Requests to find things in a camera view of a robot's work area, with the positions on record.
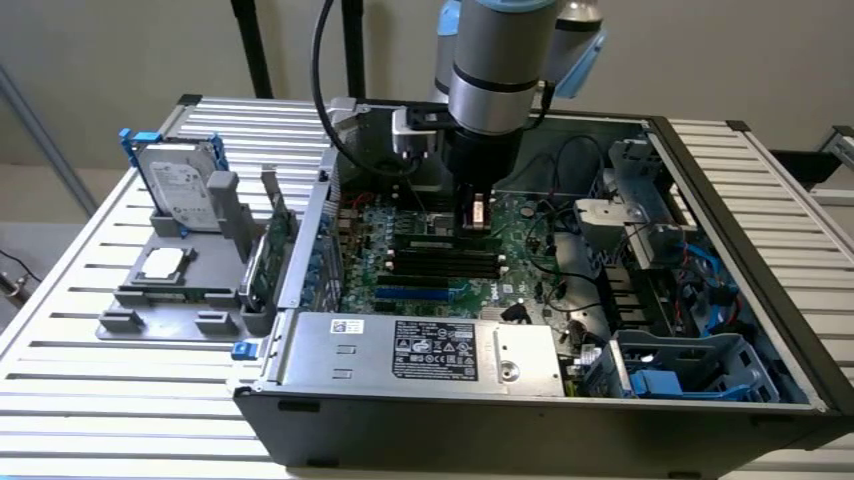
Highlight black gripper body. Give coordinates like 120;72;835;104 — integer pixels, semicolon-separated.
440;125;520;194

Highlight green RAM stick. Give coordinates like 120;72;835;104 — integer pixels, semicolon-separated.
390;231;504;253
141;288;218;305

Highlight black RAM slot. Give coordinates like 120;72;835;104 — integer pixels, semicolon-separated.
388;258;504;272
386;267;504;282
389;248;504;262

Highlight black expansion slot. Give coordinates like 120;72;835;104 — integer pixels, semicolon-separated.
374;273;450;290

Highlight blue expansion slot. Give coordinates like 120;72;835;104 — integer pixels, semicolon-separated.
373;286;450;303

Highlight green motherboard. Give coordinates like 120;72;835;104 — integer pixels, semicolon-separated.
332;192;583;327

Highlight black case fan housing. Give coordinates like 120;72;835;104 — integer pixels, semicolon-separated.
329;97;405;202

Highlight grey metal drive cage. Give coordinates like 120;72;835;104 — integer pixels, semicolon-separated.
573;138;701;272

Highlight black stand pole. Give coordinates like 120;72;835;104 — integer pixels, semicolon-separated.
229;0;276;100
340;0;370;100

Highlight green graphics card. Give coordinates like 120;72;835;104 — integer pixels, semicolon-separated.
240;163;300;314

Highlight silver power supply unit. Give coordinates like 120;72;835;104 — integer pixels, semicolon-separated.
277;311;569;400

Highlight grey parts rack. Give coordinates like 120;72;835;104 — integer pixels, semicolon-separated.
96;171;281;344

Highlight silver hard disk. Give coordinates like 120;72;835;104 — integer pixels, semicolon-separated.
136;144;225;234

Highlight black open PC case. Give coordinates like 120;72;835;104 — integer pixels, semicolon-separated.
225;97;854;471

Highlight silver CPU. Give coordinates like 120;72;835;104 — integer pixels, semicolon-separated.
141;247;186;280

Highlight blue disk caddy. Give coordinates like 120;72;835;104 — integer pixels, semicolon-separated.
117;128;232;232

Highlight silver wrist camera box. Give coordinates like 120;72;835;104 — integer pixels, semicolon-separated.
389;107;442;157

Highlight black wire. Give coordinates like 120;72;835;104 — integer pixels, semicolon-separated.
551;134;609;202

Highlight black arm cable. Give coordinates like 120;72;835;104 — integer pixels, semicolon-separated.
310;0;428;177

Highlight blue SATA wire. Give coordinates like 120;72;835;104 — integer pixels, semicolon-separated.
671;238;743;342

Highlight aluminium frame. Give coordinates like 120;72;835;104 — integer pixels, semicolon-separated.
765;124;854;207

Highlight grey metal post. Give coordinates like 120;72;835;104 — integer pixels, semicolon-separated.
0;62;98;219

